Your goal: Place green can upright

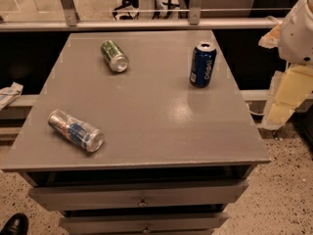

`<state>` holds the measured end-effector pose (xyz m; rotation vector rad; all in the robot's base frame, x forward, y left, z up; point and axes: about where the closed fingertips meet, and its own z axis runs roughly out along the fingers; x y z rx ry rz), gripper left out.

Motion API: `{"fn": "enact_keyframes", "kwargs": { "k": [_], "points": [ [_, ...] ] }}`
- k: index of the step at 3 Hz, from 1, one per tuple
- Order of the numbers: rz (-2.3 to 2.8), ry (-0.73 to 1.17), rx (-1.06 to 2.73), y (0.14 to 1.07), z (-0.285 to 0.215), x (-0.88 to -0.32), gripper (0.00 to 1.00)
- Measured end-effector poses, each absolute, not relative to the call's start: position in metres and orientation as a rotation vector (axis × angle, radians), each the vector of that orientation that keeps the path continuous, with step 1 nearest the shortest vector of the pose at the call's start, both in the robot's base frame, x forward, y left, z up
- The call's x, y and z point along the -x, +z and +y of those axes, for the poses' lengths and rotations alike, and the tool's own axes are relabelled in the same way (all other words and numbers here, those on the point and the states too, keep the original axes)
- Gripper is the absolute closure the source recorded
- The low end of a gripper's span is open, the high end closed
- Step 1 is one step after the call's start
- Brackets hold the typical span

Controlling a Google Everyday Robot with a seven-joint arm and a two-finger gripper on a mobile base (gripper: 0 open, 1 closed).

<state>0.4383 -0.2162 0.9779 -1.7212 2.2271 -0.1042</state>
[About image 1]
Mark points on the grey drawer cabinet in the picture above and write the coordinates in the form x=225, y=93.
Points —
x=157, y=126

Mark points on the black leather shoe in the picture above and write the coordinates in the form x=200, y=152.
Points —
x=16, y=225

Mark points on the lower grey drawer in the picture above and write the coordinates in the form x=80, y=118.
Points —
x=146, y=224

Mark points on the blue Pepsi can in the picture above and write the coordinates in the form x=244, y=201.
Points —
x=203, y=61

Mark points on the green soda can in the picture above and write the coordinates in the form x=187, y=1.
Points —
x=114, y=56

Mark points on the silver blue energy drink can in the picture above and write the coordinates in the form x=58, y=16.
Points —
x=80, y=133

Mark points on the upper grey drawer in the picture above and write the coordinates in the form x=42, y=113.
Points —
x=142, y=195

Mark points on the crumpled white blue packet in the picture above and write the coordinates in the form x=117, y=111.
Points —
x=9, y=94

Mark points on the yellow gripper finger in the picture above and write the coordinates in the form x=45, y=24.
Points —
x=271, y=39
x=288, y=90

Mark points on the grey metal railing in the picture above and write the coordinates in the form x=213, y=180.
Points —
x=91, y=15

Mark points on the grey drawer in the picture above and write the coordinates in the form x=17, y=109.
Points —
x=146, y=224
x=142, y=195

